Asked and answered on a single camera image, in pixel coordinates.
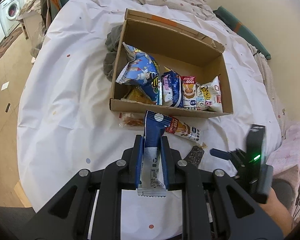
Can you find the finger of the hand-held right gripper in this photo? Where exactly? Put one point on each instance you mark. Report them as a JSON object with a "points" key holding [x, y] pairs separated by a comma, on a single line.
{"points": [[220, 153]]}

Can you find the blue and white snack packet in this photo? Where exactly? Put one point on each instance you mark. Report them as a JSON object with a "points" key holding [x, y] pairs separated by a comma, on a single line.
{"points": [[151, 140]]}

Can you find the dark grey cloth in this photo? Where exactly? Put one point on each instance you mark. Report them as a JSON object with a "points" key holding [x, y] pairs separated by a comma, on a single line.
{"points": [[111, 55]]}

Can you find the small blue snack packet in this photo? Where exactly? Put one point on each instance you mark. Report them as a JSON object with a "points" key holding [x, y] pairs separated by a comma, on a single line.
{"points": [[172, 90]]}

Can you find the large blue snack bag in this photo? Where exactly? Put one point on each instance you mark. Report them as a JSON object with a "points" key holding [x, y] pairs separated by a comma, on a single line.
{"points": [[142, 72]]}

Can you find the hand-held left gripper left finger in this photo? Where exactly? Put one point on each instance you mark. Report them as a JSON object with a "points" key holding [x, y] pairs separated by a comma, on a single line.
{"points": [[139, 160]]}

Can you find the clear packet of orange snack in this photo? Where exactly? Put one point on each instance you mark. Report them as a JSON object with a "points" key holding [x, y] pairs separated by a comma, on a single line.
{"points": [[131, 122]]}

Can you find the pink cloth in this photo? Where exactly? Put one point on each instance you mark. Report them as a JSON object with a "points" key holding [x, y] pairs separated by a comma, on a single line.
{"points": [[292, 140]]}

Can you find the red and white snack packet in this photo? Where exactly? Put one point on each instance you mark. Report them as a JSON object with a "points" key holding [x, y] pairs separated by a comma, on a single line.
{"points": [[187, 131], [188, 90]]}

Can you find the white printed bedsheet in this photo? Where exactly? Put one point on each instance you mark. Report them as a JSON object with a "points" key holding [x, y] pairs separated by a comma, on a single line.
{"points": [[65, 105]]}

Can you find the person's right forearm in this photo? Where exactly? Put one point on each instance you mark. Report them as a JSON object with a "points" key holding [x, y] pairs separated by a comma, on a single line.
{"points": [[277, 215]]}

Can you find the yellow snack packet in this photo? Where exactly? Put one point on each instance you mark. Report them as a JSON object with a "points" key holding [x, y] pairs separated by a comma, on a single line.
{"points": [[136, 95]]}

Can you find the white washing machine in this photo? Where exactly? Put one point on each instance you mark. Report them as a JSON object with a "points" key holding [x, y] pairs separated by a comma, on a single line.
{"points": [[10, 15]]}

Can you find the white paper sheet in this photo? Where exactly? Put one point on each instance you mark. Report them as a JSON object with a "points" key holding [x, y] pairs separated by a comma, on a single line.
{"points": [[6, 85]]}

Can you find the white Dowis snack bag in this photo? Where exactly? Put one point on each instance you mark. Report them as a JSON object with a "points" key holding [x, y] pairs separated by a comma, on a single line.
{"points": [[208, 97]]}

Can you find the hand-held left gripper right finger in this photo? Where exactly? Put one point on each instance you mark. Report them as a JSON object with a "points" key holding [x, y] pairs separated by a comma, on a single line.
{"points": [[164, 162]]}

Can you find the green rolled mat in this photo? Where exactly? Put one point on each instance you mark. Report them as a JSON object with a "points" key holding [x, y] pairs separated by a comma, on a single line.
{"points": [[242, 31]]}

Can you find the dark brown snack packet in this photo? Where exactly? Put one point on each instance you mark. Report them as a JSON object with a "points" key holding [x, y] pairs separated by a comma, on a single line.
{"points": [[195, 155]]}

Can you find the patterned floor rug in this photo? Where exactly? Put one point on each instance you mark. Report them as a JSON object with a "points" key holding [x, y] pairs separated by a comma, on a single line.
{"points": [[7, 42]]}

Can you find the small black object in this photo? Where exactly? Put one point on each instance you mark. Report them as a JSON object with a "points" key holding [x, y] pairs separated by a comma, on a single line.
{"points": [[7, 107]]}

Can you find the brown cardboard box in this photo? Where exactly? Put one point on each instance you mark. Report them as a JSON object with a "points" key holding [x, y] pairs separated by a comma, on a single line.
{"points": [[180, 52]]}

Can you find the dark bag with orange trim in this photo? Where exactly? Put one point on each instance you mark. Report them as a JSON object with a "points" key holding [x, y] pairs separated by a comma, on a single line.
{"points": [[48, 5]]}

